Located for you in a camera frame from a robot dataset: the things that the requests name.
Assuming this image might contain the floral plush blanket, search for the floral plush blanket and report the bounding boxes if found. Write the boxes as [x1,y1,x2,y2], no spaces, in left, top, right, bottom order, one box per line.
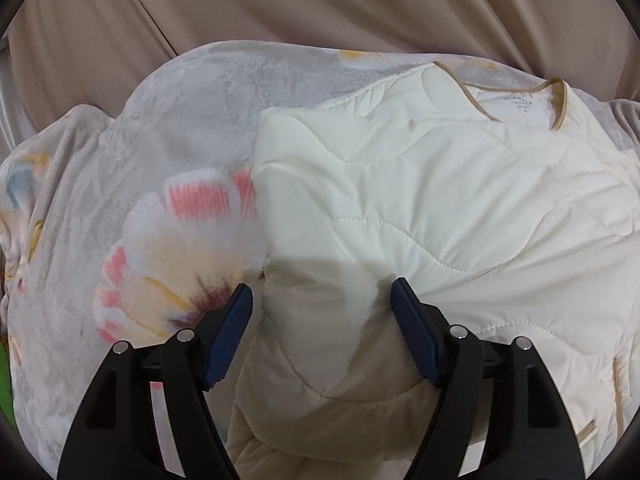
[0,40,640,466]

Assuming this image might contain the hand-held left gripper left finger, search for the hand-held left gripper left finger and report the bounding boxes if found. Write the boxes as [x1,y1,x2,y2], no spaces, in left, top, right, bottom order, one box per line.
[56,283,253,480]

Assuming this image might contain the green cloth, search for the green cloth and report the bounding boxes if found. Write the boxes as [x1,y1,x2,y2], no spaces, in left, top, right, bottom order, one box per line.
[0,352,14,413]

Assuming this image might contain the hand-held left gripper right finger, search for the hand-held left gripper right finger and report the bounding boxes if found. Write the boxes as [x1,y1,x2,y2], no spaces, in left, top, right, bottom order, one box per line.
[391,276,581,480]

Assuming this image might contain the cream quilted jacket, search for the cream quilted jacket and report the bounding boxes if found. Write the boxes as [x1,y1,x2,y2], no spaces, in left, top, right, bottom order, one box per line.
[225,60,640,480]

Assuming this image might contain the beige curtain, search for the beige curtain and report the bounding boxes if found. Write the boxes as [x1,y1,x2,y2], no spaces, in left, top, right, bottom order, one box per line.
[0,0,640,128]

